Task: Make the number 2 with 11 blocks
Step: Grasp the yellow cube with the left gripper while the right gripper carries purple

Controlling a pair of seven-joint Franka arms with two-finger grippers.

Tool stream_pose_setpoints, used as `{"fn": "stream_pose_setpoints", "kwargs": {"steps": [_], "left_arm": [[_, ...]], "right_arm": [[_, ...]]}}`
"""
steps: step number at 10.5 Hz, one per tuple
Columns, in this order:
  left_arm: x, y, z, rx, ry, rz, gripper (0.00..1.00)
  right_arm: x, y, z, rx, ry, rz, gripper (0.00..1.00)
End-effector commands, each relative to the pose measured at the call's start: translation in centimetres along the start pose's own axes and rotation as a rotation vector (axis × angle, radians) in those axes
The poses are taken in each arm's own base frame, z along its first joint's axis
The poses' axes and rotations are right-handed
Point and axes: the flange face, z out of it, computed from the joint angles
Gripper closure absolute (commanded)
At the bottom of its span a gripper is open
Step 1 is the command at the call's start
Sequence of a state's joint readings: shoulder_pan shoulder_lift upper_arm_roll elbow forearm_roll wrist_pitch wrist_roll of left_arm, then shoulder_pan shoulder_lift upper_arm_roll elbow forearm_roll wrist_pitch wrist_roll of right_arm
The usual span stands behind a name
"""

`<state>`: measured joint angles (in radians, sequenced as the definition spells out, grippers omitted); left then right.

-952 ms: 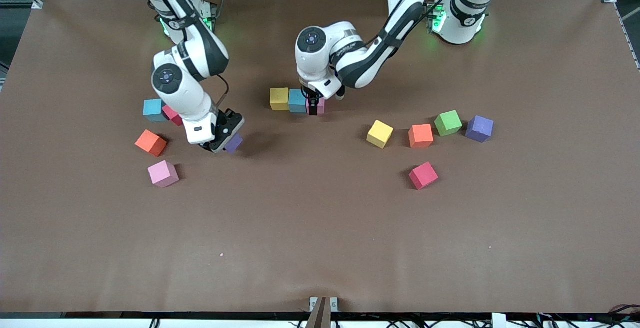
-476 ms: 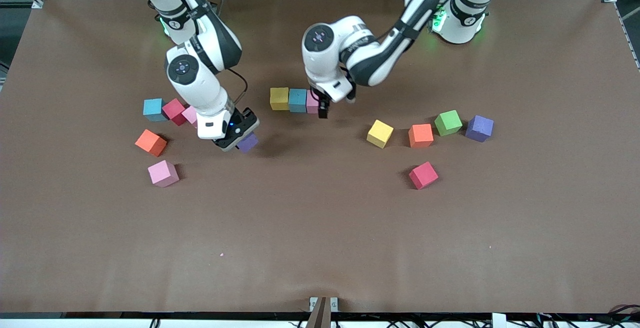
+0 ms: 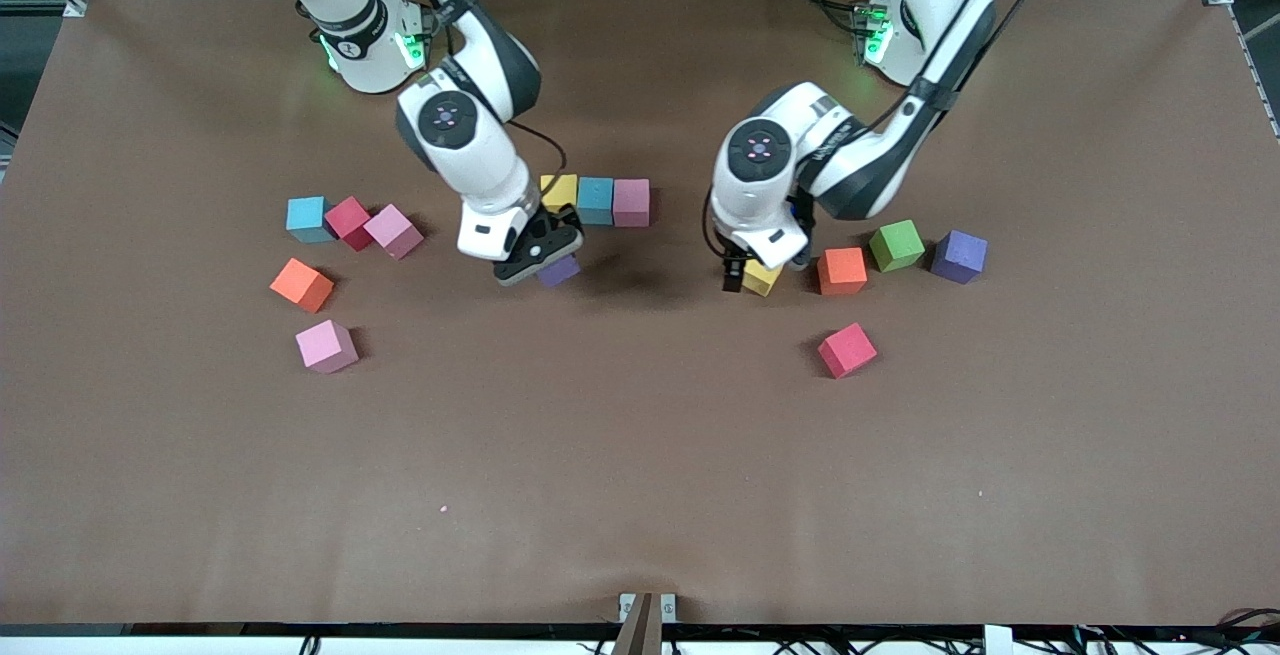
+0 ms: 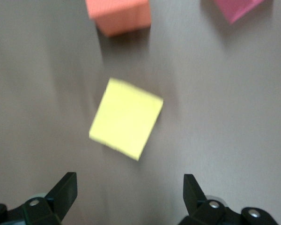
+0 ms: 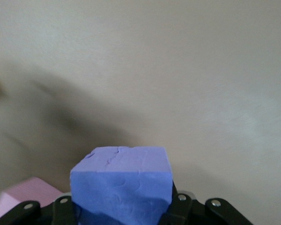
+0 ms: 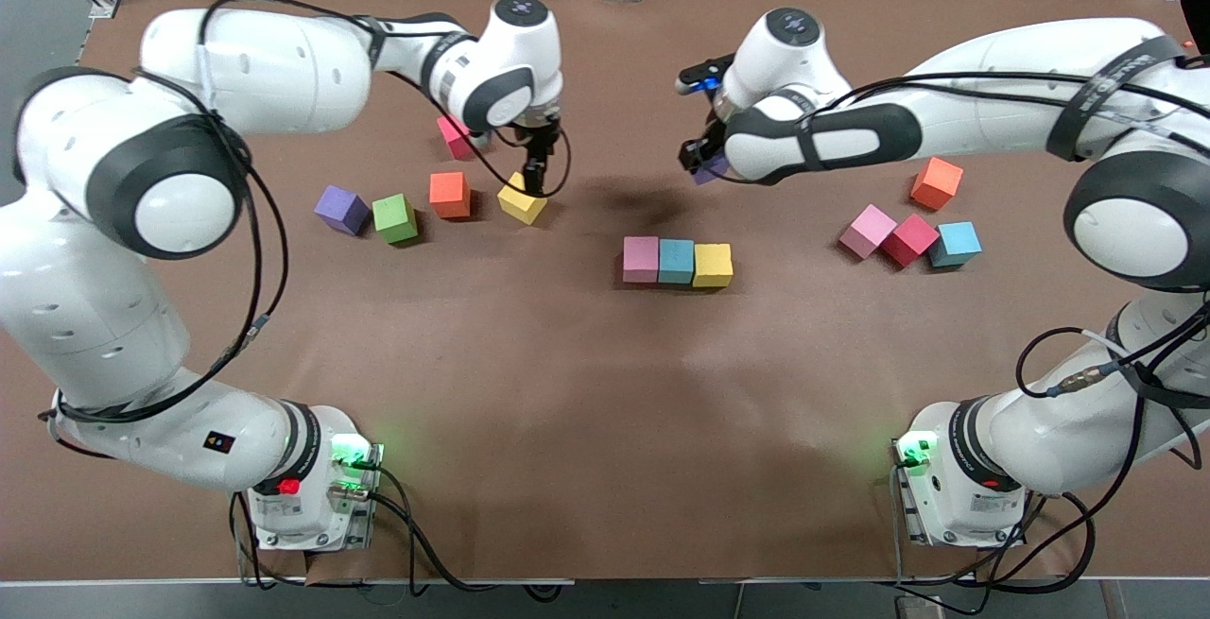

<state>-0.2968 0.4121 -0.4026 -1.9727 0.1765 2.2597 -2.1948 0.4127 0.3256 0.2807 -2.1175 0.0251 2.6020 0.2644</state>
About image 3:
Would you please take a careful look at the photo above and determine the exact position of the light blue foam cube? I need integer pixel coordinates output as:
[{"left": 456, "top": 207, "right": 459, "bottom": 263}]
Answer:
[
  {"left": 286, "top": 196, "right": 331, "bottom": 244},
  {"left": 577, "top": 177, "right": 615, "bottom": 226}
]

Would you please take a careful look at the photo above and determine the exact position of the pink foam cube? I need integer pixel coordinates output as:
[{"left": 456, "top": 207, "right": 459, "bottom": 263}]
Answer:
[
  {"left": 613, "top": 179, "right": 651, "bottom": 228},
  {"left": 362, "top": 203, "right": 425, "bottom": 261},
  {"left": 295, "top": 319, "right": 360, "bottom": 376}
]

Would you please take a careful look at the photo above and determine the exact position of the red foam cube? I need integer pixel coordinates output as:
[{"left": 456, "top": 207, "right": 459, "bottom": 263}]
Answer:
[
  {"left": 324, "top": 196, "right": 374, "bottom": 252},
  {"left": 818, "top": 323, "right": 879, "bottom": 380}
]

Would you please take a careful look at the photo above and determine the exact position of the orange foam cube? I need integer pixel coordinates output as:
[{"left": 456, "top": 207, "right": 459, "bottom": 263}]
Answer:
[
  {"left": 269, "top": 257, "right": 336, "bottom": 314},
  {"left": 816, "top": 247, "right": 869, "bottom": 297}
]

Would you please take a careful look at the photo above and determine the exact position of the green foam cube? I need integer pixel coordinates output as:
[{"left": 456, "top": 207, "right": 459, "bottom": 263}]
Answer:
[{"left": 868, "top": 219, "right": 926, "bottom": 273}]

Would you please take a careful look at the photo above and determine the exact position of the brown table cover sheet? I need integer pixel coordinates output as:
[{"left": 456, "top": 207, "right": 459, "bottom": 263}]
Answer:
[{"left": 0, "top": 0, "right": 1280, "bottom": 628}]

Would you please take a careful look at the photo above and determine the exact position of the brown wooden bar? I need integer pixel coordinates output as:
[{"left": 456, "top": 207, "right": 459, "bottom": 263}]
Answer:
[{"left": 612, "top": 592, "right": 663, "bottom": 655}]

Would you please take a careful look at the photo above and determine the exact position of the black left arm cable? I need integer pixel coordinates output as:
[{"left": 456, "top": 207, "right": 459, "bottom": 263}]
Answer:
[{"left": 702, "top": 0, "right": 1066, "bottom": 266}]

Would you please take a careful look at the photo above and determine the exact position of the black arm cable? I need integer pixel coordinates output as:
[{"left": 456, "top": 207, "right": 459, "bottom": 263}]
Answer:
[
  {"left": 385, "top": 0, "right": 569, "bottom": 211},
  {"left": 702, "top": 0, "right": 1066, "bottom": 266}
]

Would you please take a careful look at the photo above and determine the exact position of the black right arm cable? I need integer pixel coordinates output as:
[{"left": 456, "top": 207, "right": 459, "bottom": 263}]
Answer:
[{"left": 385, "top": 0, "right": 569, "bottom": 211}]

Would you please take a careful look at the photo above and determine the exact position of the white metal bracket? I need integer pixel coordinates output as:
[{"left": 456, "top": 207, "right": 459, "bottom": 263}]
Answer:
[{"left": 619, "top": 593, "right": 677, "bottom": 624}]

